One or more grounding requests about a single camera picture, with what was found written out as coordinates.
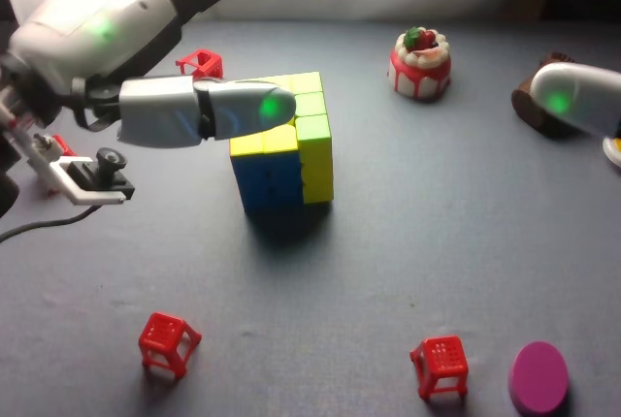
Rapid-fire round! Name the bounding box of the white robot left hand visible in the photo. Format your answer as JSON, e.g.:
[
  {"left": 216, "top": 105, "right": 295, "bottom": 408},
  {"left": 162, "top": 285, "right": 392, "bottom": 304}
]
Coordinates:
[{"left": 7, "top": 0, "right": 298, "bottom": 149}]

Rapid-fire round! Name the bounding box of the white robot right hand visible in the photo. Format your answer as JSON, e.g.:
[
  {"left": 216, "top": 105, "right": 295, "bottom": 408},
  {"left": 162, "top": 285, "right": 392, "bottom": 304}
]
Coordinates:
[{"left": 508, "top": 0, "right": 621, "bottom": 140}]

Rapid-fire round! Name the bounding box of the Rubik's cube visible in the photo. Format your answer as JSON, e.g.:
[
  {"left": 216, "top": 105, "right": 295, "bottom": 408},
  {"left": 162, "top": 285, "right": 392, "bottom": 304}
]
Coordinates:
[{"left": 229, "top": 71, "right": 335, "bottom": 217}]

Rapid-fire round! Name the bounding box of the brown toy log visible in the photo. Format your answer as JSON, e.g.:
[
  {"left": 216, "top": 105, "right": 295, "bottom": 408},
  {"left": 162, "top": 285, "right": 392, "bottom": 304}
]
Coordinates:
[{"left": 511, "top": 51, "right": 586, "bottom": 141}]

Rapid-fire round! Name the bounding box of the yellow disc with white rim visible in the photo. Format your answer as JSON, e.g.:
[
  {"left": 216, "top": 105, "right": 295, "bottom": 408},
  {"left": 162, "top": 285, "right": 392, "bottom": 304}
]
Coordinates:
[{"left": 601, "top": 135, "right": 621, "bottom": 169}]

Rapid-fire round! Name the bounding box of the red plastic toy stool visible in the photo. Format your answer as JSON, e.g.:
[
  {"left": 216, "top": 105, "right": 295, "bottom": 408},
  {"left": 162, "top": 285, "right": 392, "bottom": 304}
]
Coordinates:
[
  {"left": 139, "top": 310, "right": 203, "bottom": 378},
  {"left": 409, "top": 336, "right": 471, "bottom": 401},
  {"left": 46, "top": 133, "right": 80, "bottom": 159},
  {"left": 175, "top": 49, "right": 224, "bottom": 84}
]

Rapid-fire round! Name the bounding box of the toy strawberry cake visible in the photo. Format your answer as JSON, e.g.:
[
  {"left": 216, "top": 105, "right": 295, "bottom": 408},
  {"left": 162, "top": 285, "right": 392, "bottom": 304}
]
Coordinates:
[{"left": 386, "top": 26, "right": 453, "bottom": 103}]

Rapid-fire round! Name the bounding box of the purple round disc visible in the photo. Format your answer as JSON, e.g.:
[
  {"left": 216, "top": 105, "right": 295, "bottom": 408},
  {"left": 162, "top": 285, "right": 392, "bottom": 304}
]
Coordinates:
[{"left": 507, "top": 340, "right": 570, "bottom": 416}]

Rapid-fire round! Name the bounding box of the grey table cloth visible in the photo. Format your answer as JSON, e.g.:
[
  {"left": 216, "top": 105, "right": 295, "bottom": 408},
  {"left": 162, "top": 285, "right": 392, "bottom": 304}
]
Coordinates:
[{"left": 0, "top": 16, "right": 621, "bottom": 417}]

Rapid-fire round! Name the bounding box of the wrist camera on white bracket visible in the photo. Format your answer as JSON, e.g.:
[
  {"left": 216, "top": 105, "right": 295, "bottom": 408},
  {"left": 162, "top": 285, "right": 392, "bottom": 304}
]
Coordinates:
[{"left": 21, "top": 133, "right": 136, "bottom": 208}]

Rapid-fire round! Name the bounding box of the black camera cable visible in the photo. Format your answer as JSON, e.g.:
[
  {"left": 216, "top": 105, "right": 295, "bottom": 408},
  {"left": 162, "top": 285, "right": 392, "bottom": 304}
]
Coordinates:
[{"left": 0, "top": 203, "right": 99, "bottom": 244}]

